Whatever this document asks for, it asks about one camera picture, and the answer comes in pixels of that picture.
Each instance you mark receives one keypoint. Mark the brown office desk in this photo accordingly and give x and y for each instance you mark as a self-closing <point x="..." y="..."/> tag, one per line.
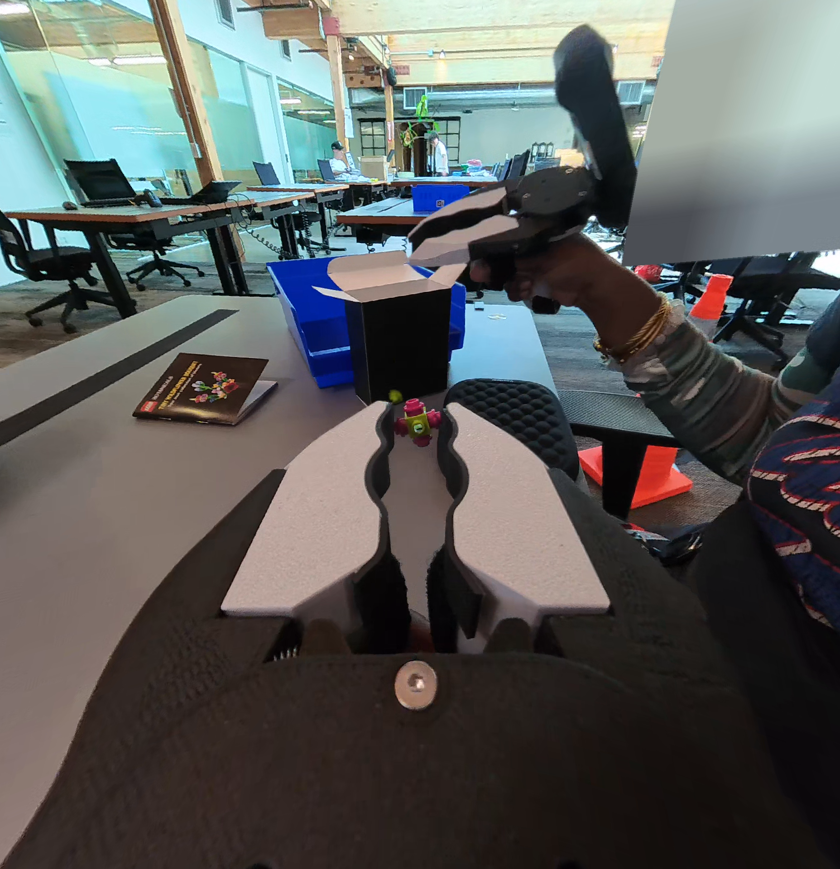
<point x="121" y="214"/>
<point x="291" y="191"/>

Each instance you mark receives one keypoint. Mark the green potted plant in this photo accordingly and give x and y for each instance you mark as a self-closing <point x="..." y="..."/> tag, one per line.
<point x="420" y="119"/>

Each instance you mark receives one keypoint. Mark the black honeycomb cushion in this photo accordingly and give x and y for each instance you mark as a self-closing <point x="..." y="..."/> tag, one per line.
<point x="515" y="414"/>

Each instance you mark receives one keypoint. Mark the black laptop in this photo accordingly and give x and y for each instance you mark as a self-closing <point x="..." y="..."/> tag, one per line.
<point x="216" y="193"/>

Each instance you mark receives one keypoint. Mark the magenta lego flower cluster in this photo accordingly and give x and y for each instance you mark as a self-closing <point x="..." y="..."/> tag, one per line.
<point x="418" y="422"/>

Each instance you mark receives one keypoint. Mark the black office chair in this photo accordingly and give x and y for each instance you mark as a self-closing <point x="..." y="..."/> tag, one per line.
<point x="100" y="180"/>
<point x="766" y="285"/>
<point x="26" y="258"/>

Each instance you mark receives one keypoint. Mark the orange plastic object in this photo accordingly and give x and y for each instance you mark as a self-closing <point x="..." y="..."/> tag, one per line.
<point x="712" y="299"/>

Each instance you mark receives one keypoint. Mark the lego instruction booklet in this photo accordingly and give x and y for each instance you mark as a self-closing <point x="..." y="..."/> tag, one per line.
<point x="195" y="390"/>

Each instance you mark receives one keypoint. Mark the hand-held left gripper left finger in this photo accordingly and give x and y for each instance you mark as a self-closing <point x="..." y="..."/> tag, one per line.
<point x="304" y="536"/>

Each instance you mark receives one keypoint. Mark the blue plastic bin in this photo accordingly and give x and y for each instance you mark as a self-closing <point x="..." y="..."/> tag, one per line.
<point x="304" y="305"/>

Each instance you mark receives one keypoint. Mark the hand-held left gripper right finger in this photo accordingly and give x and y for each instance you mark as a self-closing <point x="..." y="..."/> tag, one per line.
<point x="528" y="536"/>

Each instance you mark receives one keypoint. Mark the black mesh chair armrest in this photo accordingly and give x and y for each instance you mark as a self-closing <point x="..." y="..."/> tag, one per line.
<point x="617" y="421"/>

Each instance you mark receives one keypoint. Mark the person's right forearm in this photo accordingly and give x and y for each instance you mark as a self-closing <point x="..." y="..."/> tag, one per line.
<point x="705" y="394"/>

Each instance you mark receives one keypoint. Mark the cardboard box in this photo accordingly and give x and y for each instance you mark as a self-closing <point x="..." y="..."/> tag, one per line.
<point x="373" y="168"/>

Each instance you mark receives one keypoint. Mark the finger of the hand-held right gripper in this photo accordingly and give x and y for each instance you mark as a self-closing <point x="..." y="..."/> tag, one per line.
<point x="460" y="214"/>
<point x="460" y="244"/>

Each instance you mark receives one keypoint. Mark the orange traffic cone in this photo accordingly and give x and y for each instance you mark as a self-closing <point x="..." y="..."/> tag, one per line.
<point x="651" y="482"/>

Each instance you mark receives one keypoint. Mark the black carton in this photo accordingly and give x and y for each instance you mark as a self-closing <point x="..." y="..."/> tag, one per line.
<point x="399" y="339"/>

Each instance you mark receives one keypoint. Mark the small blue bin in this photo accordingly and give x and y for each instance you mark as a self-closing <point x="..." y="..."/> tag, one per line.
<point x="437" y="198"/>

